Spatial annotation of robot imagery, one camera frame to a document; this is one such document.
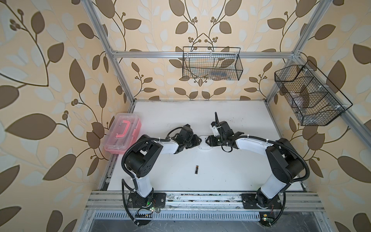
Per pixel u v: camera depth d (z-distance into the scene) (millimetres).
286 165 463
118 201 749
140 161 483
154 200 737
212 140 823
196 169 844
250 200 732
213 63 973
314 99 733
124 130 892
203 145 908
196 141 841
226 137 717
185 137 764
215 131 779
